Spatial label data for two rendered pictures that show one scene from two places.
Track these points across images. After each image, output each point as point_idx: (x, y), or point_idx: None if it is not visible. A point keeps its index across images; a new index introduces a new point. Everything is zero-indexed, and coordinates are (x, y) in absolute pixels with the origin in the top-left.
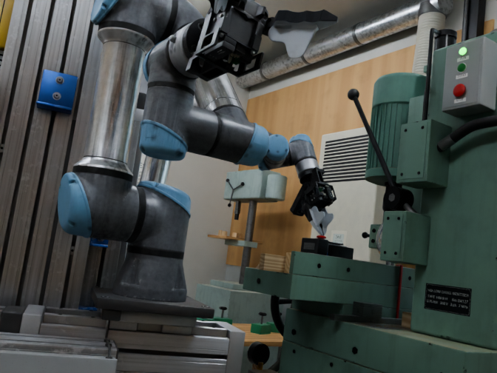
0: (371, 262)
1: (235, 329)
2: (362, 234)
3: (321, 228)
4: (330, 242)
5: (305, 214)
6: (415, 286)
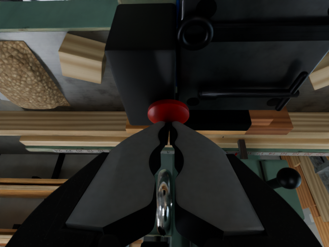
0: (170, 153)
1: (4, 96)
2: (278, 179)
3: (174, 143)
4: (230, 97)
5: (61, 186)
6: (172, 159)
